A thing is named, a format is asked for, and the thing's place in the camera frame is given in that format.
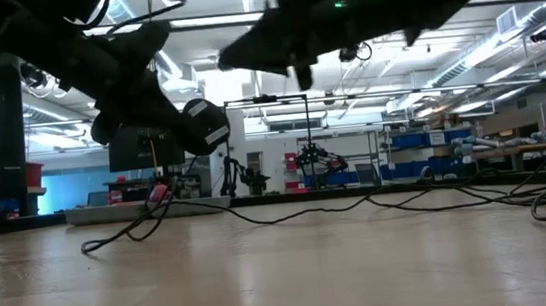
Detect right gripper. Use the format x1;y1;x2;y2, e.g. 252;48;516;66
211;0;393;99

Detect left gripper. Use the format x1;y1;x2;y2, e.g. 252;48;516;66
39;20;191;160

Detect long thin dark cord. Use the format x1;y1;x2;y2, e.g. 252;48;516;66
75;144;546;281

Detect black computer monitor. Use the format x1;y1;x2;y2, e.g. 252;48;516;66
105;121;189;190

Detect red box stack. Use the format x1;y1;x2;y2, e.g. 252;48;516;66
282;150;308;196

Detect grey plastic tool case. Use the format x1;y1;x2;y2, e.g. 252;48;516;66
64;191;234;229

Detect red storage bin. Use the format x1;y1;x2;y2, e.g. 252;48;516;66
25;161;47;190

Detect grey chair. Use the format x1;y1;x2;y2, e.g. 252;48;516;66
353;161;381;187

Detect blue storage bin row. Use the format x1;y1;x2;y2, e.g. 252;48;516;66
304;156;462;190
390;126;474;152

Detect pale blue padded tubes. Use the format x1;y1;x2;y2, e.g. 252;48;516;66
449;129;546;154

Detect wooden workbench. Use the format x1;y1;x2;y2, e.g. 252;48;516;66
470;140;546;176

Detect black left wrist camera cable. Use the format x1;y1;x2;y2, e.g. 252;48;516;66
71;0;191;40

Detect black hanging camera with cable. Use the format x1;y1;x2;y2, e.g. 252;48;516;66
337;41;375;65

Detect black metal rig frame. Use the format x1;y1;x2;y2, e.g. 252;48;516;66
221;90;318;198

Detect red handled pliers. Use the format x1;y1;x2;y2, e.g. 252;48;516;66
147;181;172;204

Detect black ceiling camera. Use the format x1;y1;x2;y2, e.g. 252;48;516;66
528;25;546;45

